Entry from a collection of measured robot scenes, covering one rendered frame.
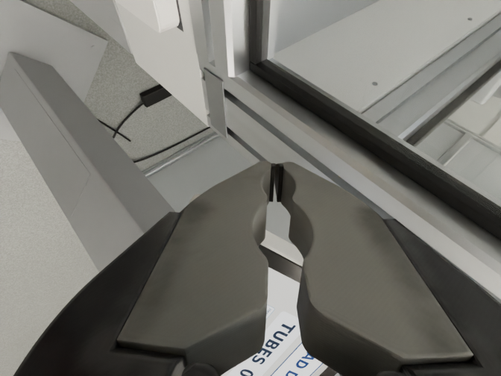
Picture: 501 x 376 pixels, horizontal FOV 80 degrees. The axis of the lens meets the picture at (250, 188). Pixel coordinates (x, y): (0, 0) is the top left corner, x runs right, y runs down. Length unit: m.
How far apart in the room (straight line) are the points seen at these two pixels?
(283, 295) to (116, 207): 0.38
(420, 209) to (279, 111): 0.10
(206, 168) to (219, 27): 1.49
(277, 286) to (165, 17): 0.31
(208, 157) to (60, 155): 1.03
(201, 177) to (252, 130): 1.42
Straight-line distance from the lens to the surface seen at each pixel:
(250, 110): 0.24
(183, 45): 0.28
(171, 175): 1.68
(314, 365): 0.51
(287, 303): 0.42
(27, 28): 1.20
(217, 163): 1.70
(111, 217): 0.66
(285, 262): 0.38
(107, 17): 0.43
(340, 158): 0.18
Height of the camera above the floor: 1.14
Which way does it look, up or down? 26 degrees down
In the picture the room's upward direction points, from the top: 133 degrees clockwise
